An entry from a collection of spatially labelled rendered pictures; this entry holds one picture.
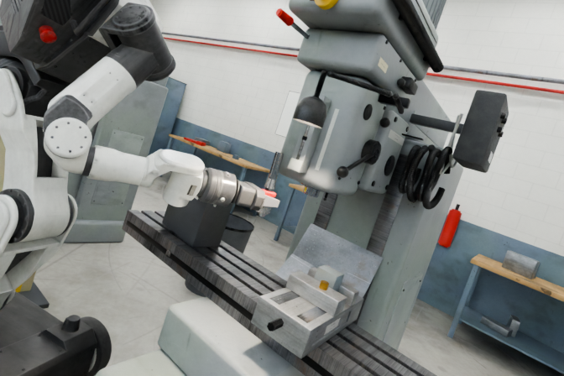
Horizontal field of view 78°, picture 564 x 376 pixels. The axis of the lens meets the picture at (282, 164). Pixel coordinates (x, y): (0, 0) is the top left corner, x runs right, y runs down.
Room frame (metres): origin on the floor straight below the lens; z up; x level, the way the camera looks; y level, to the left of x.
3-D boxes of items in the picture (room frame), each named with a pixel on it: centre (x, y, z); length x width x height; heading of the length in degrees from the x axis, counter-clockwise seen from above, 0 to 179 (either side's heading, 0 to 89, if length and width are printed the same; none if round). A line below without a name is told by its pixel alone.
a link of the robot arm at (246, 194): (0.91, 0.09, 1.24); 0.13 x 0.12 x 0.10; 30
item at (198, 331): (1.02, -0.11, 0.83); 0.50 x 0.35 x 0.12; 145
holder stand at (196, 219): (1.28, 0.24, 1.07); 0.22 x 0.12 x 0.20; 49
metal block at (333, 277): (0.94, -0.22, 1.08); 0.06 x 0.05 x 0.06; 57
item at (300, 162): (0.93, -0.04, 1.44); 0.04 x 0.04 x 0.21; 55
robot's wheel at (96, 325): (1.17, 0.45, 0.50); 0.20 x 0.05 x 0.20; 71
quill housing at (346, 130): (1.03, -0.11, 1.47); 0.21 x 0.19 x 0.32; 55
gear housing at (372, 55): (1.06, -0.13, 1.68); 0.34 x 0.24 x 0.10; 145
